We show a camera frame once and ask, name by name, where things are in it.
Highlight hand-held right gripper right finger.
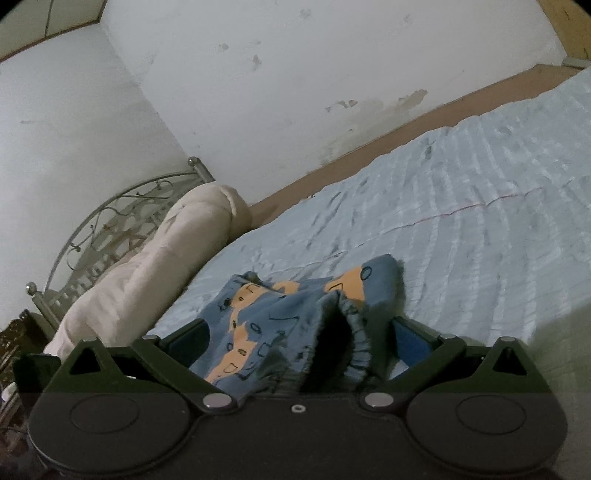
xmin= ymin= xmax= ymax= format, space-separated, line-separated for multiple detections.
xmin=359 ymin=318 xmax=553 ymax=411

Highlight light blue quilted blanket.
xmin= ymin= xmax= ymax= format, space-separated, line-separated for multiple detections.
xmin=147 ymin=65 xmax=591 ymax=393

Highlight brown bed sheet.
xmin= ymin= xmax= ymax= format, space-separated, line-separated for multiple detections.
xmin=248 ymin=62 xmax=583 ymax=228

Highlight dark carved wooden furniture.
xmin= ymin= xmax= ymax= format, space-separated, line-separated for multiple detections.
xmin=0 ymin=311 xmax=35 ymax=386

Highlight grey metal scrollwork headboard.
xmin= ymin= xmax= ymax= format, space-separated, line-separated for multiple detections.
xmin=25 ymin=157 xmax=216 ymax=334

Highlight blue pants with orange print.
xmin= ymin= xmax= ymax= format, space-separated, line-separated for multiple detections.
xmin=189 ymin=254 xmax=408 ymax=398

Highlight cream pillow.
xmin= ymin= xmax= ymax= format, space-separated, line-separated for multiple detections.
xmin=46 ymin=183 xmax=253 ymax=361

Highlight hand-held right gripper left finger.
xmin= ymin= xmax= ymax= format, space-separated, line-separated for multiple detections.
xmin=44 ymin=318 xmax=237 ymax=411

